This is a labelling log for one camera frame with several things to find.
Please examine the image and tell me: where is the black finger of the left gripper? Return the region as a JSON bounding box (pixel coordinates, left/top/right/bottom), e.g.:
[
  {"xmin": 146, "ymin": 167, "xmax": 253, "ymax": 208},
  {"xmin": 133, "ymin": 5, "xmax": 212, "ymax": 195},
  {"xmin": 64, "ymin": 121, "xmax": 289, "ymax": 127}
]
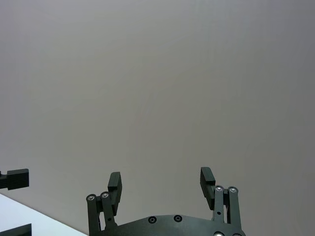
[
  {"xmin": 0, "ymin": 168, "xmax": 30, "ymax": 190},
  {"xmin": 0, "ymin": 223, "xmax": 32, "ymax": 236}
]

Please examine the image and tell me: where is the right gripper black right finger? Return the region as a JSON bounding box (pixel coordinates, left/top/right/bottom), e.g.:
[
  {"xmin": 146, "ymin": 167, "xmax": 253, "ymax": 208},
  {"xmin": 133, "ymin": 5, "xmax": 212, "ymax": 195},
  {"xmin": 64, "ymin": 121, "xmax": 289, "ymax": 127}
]
[{"xmin": 200, "ymin": 167, "xmax": 243, "ymax": 231}]

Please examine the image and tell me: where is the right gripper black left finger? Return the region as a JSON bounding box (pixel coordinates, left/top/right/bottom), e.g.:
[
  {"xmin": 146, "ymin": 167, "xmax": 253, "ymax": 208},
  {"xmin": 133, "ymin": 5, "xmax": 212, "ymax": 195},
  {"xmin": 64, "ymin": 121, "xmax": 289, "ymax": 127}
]
[{"xmin": 86, "ymin": 171, "xmax": 123, "ymax": 236}]

